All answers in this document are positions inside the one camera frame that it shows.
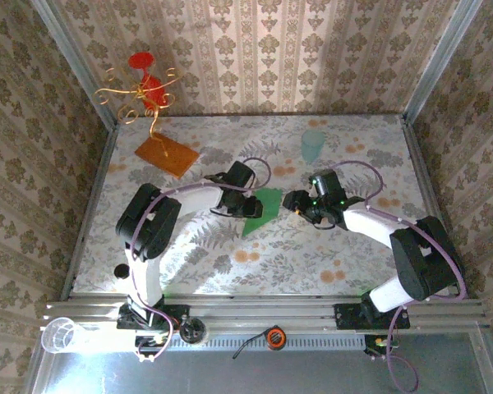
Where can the green square paper sheet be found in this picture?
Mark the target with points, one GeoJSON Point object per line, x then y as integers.
{"type": "Point", "coordinates": [269, 203]}

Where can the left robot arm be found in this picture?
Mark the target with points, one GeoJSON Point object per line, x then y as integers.
{"type": "Point", "coordinates": [148, 223]}

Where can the floral table cover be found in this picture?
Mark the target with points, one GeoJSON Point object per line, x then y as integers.
{"type": "Point", "coordinates": [271, 267]}

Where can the teal translucent cup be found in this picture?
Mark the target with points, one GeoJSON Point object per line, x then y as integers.
{"type": "Point", "coordinates": [312, 145]}

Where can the orange black tape measure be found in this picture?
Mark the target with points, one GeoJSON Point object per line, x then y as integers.
{"type": "Point", "coordinates": [276, 337]}

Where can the black round knob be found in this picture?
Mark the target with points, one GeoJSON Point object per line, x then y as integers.
{"type": "Point", "coordinates": [192, 330]}

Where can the small circuit board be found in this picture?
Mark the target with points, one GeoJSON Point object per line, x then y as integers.
{"type": "Point", "coordinates": [150, 340]}
{"type": "Point", "coordinates": [371, 346]}

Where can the red wine glass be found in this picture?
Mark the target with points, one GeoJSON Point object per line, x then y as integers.
{"type": "Point", "coordinates": [141, 60]}

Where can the clear plastic cup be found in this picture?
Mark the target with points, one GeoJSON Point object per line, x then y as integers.
{"type": "Point", "coordinates": [57, 334]}

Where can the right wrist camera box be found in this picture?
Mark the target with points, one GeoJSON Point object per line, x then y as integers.
{"type": "Point", "coordinates": [328, 184]}

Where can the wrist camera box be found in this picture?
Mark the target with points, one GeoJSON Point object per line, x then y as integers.
{"type": "Point", "coordinates": [328, 184]}
{"type": "Point", "coordinates": [240, 174]}

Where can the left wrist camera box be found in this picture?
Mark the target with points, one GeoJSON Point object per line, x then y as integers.
{"type": "Point", "coordinates": [240, 174]}

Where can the aluminium frame rail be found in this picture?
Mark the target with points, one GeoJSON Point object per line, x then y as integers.
{"type": "Point", "coordinates": [263, 312]}

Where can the metal table side rail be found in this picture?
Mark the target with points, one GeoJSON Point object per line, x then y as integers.
{"type": "Point", "coordinates": [422, 164]}
{"type": "Point", "coordinates": [93, 197]}

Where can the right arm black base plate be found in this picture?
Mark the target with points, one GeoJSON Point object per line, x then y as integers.
{"type": "Point", "coordinates": [347, 318]}

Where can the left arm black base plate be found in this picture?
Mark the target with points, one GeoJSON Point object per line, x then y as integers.
{"type": "Point", "coordinates": [123, 322]}

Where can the metal corner post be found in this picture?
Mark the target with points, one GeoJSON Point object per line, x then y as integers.
{"type": "Point", "coordinates": [440, 61]}
{"type": "Point", "coordinates": [76, 61]}

